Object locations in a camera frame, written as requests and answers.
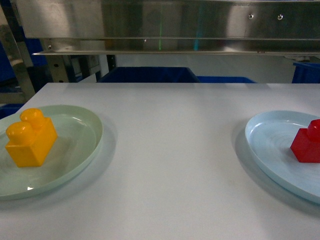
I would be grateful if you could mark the yellow toy block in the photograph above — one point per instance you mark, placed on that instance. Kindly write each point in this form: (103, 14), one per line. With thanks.
(30, 139)

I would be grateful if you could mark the light green plate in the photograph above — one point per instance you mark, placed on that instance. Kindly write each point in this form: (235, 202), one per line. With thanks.
(80, 133)

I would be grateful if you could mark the light blue plate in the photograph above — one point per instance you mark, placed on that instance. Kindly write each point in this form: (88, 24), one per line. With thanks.
(269, 136)

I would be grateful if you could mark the blue bin centre right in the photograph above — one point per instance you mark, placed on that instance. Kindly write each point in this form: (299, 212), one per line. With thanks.
(225, 79)

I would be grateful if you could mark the blue bin far right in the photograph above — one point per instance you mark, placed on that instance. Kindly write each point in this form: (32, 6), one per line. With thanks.
(306, 73)

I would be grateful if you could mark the stainless steel shelf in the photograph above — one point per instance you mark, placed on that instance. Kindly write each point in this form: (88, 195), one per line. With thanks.
(85, 27)

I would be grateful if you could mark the red toy block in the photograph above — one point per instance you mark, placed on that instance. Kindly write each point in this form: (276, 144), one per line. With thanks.
(306, 144)

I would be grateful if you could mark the blue bin behind table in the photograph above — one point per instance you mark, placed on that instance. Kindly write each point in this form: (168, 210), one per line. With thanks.
(150, 75)

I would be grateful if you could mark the steel rack upright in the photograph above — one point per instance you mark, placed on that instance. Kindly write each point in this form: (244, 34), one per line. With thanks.
(18, 56)

